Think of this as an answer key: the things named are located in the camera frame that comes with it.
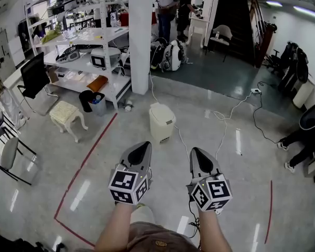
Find grey bin with black bag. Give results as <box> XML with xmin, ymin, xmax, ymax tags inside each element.
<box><xmin>78</xmin><ymin>90</ymin><xmax>108</xmax><ymax>117</ymax></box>

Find white square pillar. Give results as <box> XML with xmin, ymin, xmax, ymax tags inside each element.
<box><xmin>128</xmin><ymin>0</ymin><xmax>155</xmax><ymax>96</ymax></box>

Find person's brown shirt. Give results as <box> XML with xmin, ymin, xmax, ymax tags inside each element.
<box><xmin>125</xmin><ymin>221</ymin><xmax>200</xmax><ymax>252</ymax></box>

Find dark staircase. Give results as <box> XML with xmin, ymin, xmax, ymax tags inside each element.
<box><xmin>212</xmin><ymin>0</ymin><xmax>275</xmax><ymax>68</ymax></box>

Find black hard-shell backpack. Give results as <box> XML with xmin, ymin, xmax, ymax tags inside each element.
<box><xmin>150</xmin><ymin>37</ymin><xmax>170</xmax><ymax>70</ymax></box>

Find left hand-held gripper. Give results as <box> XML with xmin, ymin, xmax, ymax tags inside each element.
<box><xmin>108</xmin><ymin>141</ymin><xmax>153</xmax><ymax>206</ymax></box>

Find cream ornate stool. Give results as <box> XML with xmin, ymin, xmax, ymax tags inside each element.
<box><xmin>49</xmin><ymin>100</ymin><xmax>89</xmax><ymax>143</ymax></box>

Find grey white headset device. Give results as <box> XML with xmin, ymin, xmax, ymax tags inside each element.
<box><xmin>55</xmin><ymin>46</ymin><xmax>81</xmax><ymax>64</ymax></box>

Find white round bin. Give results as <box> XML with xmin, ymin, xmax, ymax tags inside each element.
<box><xmin>292</xmin><ymin>80</ymin><xmax>315</xmax><ymax>109</ymax></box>

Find white hard-shell backpack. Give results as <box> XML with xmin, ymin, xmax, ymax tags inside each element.
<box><xmin>161</xmin><ymin>39</ymin><xmax>190</xmax><ymax>72</ymax></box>

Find person's right forearm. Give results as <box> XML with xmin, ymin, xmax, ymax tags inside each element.
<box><xmin>197</xmin><ymin>208</ymin><xmax>234</xmax><ymax>252</ymax></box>

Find white trash bin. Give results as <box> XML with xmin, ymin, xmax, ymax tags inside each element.
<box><xmin>149</xmin><ymin>102</ymin><xmax>177</xmax><ymax>144</ymax></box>

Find grey chair with black frame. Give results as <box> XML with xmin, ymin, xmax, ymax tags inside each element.
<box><xmin>0</xmin><ymin>127</ymin><xmax>40</xmax><ymax>186</ymax></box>

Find white metal shelving rack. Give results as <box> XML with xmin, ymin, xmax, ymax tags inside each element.
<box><xmin>25</xmin><ymin>0</ymin><xmax>133</xmax><ymax>111</ymax></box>

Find white curved-back chair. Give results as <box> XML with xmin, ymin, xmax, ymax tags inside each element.
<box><xmin>205</xmin><ymin>24</ymin><xmax>234</xmax><ymax>62</ymax></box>

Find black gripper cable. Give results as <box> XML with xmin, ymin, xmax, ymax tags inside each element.
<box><xmin>187</xmin><ymin>193</ymin><xmax>202</xmax><ymax>249</ymax></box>

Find person's left forearm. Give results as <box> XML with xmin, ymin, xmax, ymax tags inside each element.
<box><xmin>93</xmin><ymin>201</ymin><xmax>138</xmax><ymax>252</ymax></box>

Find orange cushion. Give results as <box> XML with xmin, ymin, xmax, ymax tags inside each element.
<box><xmin>86</xmin><ymin>75</ymin><xmax>109</xmax><ymax>93</ymax></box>

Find white grey shell device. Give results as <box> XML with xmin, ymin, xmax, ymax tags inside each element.
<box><xmin>90</xmin><ymin>47</ymin><xmax>121</xmax><ymax>69</ymax></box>

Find long ceiling light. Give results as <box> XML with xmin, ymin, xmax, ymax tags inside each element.
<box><xmin>293</xmin><ymin>5</ymin><xmax>315</xmax><ymax>19</ymax></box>

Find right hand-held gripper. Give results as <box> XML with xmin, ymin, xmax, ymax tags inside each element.
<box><xmin>186</xmin><ymin>147</ymin><xmax>233</xmax><ymax>212</ymax></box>

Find person's left leg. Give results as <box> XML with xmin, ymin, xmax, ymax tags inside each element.
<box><xmin>131</xmin><ymin>205</ymin><xmax>156</xmax><ymax>224</ymax></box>

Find yellow-green cloth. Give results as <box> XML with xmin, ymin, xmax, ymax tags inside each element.
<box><xmin>40</xmin><ymin>29</ymin><xmax>62</xmax><ymax>45</ymax></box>

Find black swivel chair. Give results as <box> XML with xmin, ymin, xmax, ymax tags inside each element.
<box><xmin>265</xmin><ymin>49</ymin><xmax>286</xmax><ymax>76</ymax></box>

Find white power cable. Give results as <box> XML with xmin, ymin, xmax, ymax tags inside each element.
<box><xmin>149</xmin><ymin>69</ymin><xmax>192</xmax><ymax>165</ymax></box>

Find black hanging clothes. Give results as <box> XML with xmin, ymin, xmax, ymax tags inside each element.
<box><xmin>277</xmin><ymin>42</ymin><xmax>310</xmax><ymax>93</ymax></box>

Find black floor cable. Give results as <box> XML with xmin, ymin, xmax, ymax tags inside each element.
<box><xmin>251</xmin><ymin>81</ymin><xmax>280</xmax><ymax>144</ymax></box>

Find black mesh office chair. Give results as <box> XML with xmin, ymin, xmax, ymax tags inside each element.
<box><xmin>17</xmin><ymin>51</ymin><xmax>60</xmax><ymax>117</ymax></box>

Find white ornate table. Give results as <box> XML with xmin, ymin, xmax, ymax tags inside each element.
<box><xmin>185</xmin><ymin>14</ymin><xmax>211</xmax><ymax>49</ymax></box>

